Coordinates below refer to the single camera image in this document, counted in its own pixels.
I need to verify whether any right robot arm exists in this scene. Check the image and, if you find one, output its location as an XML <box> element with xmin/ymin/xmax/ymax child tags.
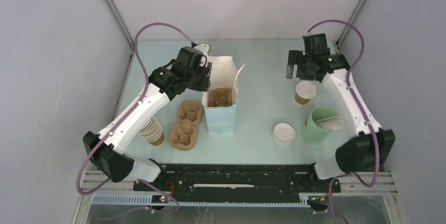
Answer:
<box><xmin>286</xmin><ymin>32</ymin><xmax>396</xmax><ymax>191</ymax></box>

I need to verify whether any white coffee cup lid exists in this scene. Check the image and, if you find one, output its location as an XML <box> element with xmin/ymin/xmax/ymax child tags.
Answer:
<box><xmin>296</xmin><ymin>80</ymin><xmax>317</xmax><ymax>99</ymax></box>

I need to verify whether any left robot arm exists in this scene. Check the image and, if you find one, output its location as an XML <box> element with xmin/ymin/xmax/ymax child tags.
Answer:
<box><xmin>83</xmin><ymin>44</ymin><xmax>212</xmax><ymax>191</ymax></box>

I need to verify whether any brown pulp cup carrier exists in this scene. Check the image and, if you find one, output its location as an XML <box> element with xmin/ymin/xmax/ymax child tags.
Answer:
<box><xmin>169</xmin><ymin>100</ymin><xmax>204</xmax><ymax>151</ymax></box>
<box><xmin>208</xmin><ymin>87</ymin><xmax>232</xmax><ymax>107</ymax></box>

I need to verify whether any light blue paper bag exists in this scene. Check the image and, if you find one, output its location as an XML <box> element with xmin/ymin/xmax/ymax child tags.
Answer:
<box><xmin>201</xmin><ymin>56</ymin><xmax>246</xmax><ymax>135</ymax></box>

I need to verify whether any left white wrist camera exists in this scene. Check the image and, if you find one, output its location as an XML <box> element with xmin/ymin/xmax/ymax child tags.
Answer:
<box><xmin>192</xmin><ymin>43</ymin><xmax>210</xmax><ymax>56</ymax></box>

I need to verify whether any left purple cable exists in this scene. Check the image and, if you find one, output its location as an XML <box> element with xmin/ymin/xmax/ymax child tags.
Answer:
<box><xmin>76</xmin><ymin>22</ymin><xmax>194</xmax><ymax>196</ymax></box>

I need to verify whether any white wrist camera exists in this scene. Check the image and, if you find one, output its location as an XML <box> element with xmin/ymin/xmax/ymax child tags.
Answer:
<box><xmin>303</xmin><ymin>29</ymin><xmax>312</xmax><ymax>37</ymax></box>
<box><xmin>192</xmin><ymin>43</ymin><xmax>210</xmax><ymax>56</ymax></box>

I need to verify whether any green cylindrical container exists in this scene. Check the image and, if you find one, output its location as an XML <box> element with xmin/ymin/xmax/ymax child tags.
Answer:
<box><xmin>300</xmin><ymin>106</ymin><xmax>338</xmax><ymax>145</ymax></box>

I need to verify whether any brown paper coffee cup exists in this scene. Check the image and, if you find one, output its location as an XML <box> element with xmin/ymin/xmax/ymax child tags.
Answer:
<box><xmin>295</xmin><ymin>93</ymin><xmax>311</xmax><ymax>105</ymax></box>

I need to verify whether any stack of white lids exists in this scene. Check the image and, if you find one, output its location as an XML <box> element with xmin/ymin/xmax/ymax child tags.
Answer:
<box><xmin>272</xmin><ymin>123</ymin><xmax>296</xmax><ymax>145</ymax></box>

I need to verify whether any stack of paper cups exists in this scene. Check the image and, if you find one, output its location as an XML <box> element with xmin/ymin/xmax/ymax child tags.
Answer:
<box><xmin>138</xmin><ymin>117</ymin><xmax>165</xmax><ymax>146</ymax></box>

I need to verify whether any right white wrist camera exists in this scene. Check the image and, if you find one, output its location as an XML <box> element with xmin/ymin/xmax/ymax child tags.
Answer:
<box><xmin>303</xmin><ymin>29</ymin><xmax>312</xmax><ymax>37</ymax></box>

